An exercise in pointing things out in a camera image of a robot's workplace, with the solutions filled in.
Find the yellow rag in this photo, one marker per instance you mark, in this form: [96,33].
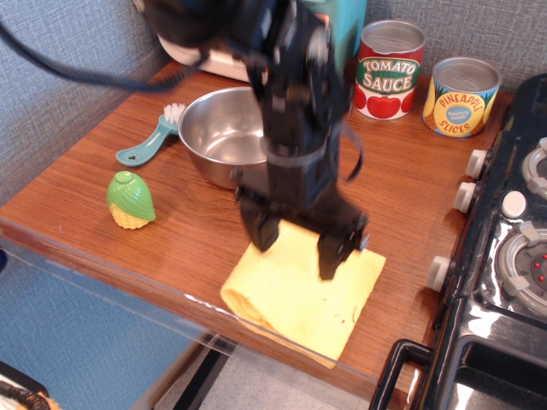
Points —
[280,295]

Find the black toy stove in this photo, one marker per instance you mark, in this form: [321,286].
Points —
[489,348]

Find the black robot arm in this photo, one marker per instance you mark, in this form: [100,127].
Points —
[315,105]

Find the teal toy microwave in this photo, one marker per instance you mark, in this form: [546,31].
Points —
[346,25]

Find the pineapple slices can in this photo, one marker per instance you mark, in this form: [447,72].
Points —
[460,96]

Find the stainless steel bowl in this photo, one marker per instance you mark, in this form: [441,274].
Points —
[222,132]

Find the clear acrylic table guard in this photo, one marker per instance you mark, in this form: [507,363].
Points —
[93,346]

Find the tomato sauce can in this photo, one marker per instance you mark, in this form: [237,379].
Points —
[388,68]

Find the green yellow toy corn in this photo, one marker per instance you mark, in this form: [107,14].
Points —
[129,201]

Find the teal dish brush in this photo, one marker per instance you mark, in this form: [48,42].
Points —
[167,126]

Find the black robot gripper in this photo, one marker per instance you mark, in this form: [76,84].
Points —
[299,184]

